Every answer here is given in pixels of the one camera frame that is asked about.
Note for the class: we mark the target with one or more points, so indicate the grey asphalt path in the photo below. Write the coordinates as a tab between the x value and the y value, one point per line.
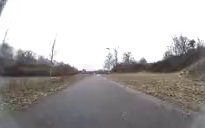
96	106

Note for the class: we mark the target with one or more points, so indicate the thin leaning pole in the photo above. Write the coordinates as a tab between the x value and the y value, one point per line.
52	58

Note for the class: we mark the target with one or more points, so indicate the dark hedge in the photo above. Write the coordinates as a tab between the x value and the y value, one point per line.
33	68

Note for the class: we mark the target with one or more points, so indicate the row of bare trees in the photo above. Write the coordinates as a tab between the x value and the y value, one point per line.
176	55

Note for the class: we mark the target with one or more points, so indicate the dry grass verge with leaves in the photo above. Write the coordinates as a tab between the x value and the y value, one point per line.
26	91

